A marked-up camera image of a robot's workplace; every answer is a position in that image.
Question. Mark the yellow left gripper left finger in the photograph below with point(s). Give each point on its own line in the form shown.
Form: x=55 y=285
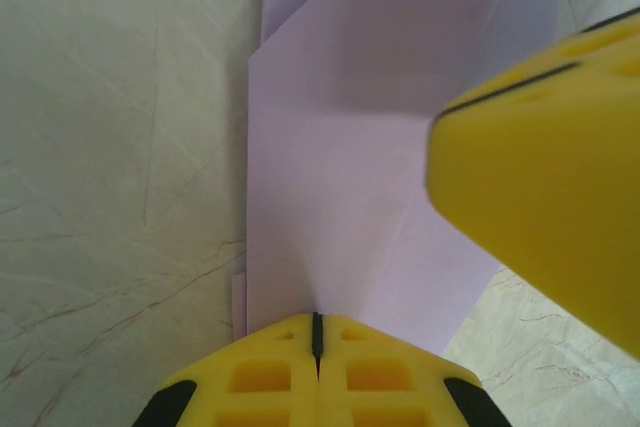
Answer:
x=260 y=377

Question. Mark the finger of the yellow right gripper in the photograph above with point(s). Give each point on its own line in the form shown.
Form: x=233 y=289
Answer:
x=590 y=47
x=540 y=197

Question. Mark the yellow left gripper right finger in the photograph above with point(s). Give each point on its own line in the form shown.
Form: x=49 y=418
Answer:
x=390 y=377

